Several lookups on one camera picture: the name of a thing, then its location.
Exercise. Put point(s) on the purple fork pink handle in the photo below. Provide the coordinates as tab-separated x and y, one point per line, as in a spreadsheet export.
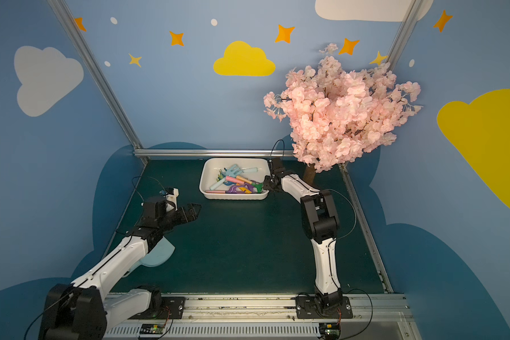
235	189

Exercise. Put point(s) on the white plastic storage box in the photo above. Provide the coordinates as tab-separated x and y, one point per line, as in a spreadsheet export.
213	166

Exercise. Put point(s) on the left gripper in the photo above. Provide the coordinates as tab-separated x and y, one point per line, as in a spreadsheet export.
180	214

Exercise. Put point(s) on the light blue hand rake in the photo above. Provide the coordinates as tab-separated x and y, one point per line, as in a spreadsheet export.
236	170

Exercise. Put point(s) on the light blue round plate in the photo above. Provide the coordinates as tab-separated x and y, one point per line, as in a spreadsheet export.
161	253

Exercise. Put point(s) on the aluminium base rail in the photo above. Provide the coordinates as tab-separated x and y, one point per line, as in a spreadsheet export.
271	316

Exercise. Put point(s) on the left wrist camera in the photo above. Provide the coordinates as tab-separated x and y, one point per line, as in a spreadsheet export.
171	195

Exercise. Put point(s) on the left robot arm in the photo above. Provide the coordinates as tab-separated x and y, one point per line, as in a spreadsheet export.
81	309

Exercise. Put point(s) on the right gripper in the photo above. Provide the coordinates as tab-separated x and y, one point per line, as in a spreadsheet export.
270	182

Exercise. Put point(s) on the green rake wooden handle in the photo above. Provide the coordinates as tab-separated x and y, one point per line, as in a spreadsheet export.
243	180

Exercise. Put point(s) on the pink blossom artificial tree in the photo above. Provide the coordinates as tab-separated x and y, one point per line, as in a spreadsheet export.
337	116

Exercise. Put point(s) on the aluminium back frame bar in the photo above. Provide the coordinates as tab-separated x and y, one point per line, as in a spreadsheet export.
210	153

